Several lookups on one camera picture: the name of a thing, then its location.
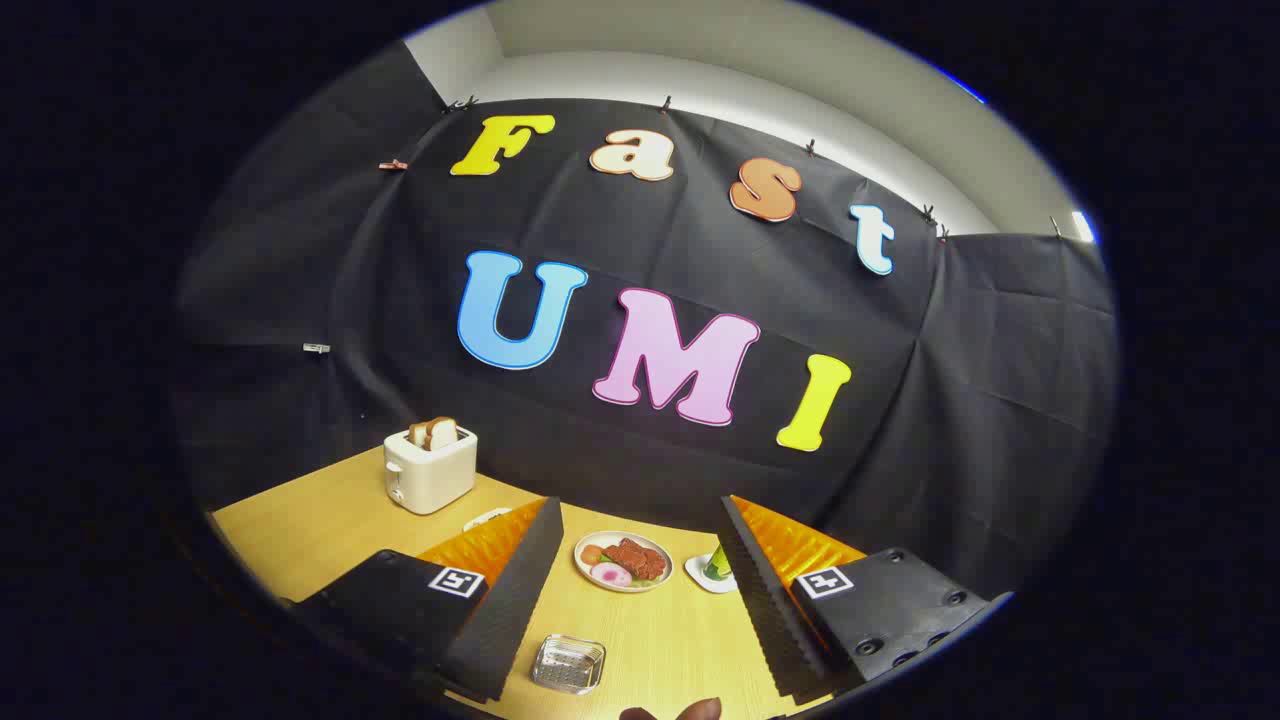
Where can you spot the pink radish slice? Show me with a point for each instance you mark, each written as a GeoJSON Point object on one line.
{"type": "Point", "coordinates": [610, 574]}

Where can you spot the orange tomato slice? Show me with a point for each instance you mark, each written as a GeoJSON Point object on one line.
{"type": "Point", "coordinates": [591, 553]}

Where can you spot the green label drink bottle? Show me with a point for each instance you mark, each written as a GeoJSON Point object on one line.
{"type": "Point", "coordinates": [717, 568]}

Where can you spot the toast bread slice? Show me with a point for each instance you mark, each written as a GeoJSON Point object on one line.
{"type": "Point", "coordinates": [418, 434]}
{"type": "Point", "coordinates": [443, 432]}

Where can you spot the white square saucer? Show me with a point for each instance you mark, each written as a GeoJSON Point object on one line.
{"type": "Point", "coordinates": [700, 578]}

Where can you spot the white oval food plate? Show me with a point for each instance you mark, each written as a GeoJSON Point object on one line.
{"type": "Point", "coordinates": [625, 586]}

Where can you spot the cream white toaster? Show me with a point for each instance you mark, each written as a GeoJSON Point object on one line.
{"type": "Point", "coordinates": [430, 480]}

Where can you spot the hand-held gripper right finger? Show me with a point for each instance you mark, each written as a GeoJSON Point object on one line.
{"type": "Point", "coordinates": [765, 600]}

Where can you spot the black backdrop cloth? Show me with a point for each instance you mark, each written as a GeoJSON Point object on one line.
{"type": "Point", "coordinates": [1000, 400]}

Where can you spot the white divided tray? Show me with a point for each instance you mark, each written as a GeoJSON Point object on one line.
{"type": "Point", "coordinates": [487, 517]}

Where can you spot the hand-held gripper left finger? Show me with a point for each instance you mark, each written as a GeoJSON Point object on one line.
{"type": "Point", "coordinates": [510, 600]}

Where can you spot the brown grilled steak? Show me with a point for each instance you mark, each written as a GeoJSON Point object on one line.
{"type": "Point", "coordinates": [640, 558]}

